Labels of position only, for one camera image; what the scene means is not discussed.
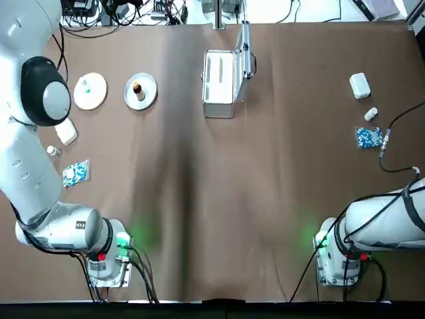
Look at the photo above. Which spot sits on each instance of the silver aluminium medical kit case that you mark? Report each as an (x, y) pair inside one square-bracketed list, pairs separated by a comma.
[(219, 96)]

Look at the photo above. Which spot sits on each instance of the black plug adapter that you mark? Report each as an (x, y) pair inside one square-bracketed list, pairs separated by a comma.
[(121, 9)]

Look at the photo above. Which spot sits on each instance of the white desk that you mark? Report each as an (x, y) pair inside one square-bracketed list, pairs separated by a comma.
[(299, 10)]

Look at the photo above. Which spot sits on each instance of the white round plate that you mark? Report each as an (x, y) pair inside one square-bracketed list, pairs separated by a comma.
[(96, 96)]

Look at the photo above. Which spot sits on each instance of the white plastic box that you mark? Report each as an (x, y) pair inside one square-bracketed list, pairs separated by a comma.
[(67, 132), (359, 85)]

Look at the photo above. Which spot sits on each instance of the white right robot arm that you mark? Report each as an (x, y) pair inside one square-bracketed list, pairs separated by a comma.
[(382, 219)]

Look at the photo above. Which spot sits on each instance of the aluminium frame post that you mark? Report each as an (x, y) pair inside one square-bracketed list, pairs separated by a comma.
[(219, 15), (416, 15)]

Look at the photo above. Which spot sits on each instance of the black electronics box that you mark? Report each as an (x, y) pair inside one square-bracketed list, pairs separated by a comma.
[(84, 6)]

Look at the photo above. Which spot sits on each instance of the gray flat pouch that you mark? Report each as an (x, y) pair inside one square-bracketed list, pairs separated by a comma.
[(383, 8)]

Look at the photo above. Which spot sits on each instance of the gray round plate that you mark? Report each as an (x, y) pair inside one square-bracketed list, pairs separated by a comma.
[(147, 96)]

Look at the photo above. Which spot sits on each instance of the small white pill bottle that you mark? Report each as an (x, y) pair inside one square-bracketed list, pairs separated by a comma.
[(371, 114), (53, 151)]

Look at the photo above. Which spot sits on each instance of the blue capsule bag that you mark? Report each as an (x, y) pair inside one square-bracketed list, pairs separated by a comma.
[(75, 172), (368, 138)]

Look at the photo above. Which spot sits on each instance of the black remote control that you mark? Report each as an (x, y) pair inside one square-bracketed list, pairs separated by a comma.
[(363, 8)]

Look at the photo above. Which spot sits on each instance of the clear bottle green label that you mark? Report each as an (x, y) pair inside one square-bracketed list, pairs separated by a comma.
[(87, 87)]

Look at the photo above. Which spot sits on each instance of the black usb hub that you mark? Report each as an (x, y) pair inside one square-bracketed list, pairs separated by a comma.
[(158, 10)]

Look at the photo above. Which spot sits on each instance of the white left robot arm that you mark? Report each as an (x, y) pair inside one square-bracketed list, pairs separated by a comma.
[(26, 172)]

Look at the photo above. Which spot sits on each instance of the brown iodophor bottle orange cap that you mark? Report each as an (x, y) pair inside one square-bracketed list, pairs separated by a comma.
[(139, 91)]

